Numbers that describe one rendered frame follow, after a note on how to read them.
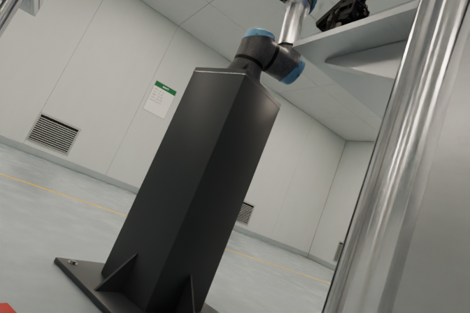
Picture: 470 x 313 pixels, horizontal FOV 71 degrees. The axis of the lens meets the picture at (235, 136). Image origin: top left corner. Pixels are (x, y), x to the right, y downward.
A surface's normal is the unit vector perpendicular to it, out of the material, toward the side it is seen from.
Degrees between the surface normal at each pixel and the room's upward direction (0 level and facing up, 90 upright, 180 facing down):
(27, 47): 90
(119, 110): 90
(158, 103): 90
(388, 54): 90
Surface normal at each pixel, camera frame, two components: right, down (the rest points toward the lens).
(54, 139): 0.51, 0.02
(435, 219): -0.77, -0.43
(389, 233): -0.09, -0.26
